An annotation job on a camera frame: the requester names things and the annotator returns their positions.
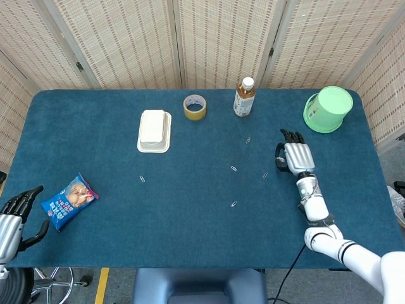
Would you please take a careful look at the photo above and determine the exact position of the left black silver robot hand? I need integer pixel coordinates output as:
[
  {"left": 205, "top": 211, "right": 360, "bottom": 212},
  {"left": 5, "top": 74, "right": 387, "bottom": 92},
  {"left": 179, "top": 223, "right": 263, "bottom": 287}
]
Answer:
[{"left": 0, "top": 185, "right": 51, "bottom": 264}]

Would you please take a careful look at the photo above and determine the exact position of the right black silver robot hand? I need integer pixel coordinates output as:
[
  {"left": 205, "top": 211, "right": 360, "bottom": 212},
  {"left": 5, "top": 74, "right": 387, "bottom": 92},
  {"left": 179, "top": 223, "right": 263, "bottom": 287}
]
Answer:
[{"left": 274, "top": 129, "right": 316, "bottom": 177}]

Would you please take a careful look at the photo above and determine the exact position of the green plastic bucket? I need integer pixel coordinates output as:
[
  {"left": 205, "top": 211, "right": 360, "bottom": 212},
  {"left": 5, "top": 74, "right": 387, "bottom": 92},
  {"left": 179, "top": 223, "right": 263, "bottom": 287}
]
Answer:
[{"left": 302, "top": 85, "right": 354, "bottom": 133}]

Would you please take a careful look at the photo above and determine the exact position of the blue snack bag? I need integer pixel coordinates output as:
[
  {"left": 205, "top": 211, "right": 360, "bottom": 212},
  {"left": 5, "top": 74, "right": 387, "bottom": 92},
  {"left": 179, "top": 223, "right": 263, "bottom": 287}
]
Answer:
[{"left": 40, "top": 172, "right": 99, "bottom": 232}]

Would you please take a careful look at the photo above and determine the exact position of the chrome stool base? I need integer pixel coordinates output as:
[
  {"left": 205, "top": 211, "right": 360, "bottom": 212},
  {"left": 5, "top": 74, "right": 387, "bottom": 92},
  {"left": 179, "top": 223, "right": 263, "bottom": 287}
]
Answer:
[{"left": 31, "top": 267, "right": 93, "bottom": 304}]

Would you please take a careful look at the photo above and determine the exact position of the tea bottle with white cap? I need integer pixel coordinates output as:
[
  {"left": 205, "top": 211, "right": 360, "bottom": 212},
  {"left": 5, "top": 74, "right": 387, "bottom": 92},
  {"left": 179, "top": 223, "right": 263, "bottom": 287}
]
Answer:
[{"left": 233, "top": 77, "right": 256, "bottom": 118}]

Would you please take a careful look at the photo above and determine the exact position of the woven folding screen panel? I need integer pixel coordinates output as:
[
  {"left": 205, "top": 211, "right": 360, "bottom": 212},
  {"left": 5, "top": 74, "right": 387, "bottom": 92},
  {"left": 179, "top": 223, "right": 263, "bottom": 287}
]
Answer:
[
  {"left": 346, "top": 18, "right": 405, "bottom": 151},
  {"left": 42, "top": 0, "right": 184, "bottom": 91},
  {"left": 172, "top": 0, "right": 287, "bottom": 91},
  {"left": 0, "top": 0, "right": 93, "bottom": 91},
  {"left": 261, "top": 0, "right": 405, "bottom": 90},
  {"left": 0, "top": 50, "right": 34, "bottom": 174}
]

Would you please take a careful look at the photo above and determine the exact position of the white shoe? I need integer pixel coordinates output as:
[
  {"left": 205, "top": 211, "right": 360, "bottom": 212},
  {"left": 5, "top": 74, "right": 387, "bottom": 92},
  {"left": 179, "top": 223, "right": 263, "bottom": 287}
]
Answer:
[{"left": 387, "top": 186, "right": 405, "bottom": 227}]

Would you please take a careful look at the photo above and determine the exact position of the yellow tape roll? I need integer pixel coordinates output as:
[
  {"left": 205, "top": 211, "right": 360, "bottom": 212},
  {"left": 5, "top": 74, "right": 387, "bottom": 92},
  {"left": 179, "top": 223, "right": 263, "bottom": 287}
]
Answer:
[{"left": 182, "top": 94, "right": 208, "bottom": 122}]

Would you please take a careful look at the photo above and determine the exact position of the blue table cloth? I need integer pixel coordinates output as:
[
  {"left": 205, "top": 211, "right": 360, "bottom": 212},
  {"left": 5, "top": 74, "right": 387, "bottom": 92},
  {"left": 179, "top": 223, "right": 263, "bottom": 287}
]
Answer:
[{"left": 0, "top": 89, "right": 401, "bottom": 270}]

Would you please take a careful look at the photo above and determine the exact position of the white plastic food container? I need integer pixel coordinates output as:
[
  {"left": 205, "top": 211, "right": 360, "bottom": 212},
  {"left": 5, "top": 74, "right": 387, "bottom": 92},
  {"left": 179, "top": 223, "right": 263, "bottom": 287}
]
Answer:
[{"left": 137, "top": 109, "right": 173, "bottom": 154}]

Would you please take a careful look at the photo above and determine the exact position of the blue padded chair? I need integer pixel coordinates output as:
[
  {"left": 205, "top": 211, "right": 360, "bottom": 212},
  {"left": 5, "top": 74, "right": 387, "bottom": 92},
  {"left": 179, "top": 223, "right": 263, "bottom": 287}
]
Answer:
[{"left": 132, "top": 268, "right": 268, "bottom": 304}]

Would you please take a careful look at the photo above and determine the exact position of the black cable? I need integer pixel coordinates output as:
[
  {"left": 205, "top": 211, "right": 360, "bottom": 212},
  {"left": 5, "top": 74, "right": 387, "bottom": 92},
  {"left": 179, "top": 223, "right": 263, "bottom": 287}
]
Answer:
[{"left": 267, "top": 244, "right": 307, "bottom": 304}]

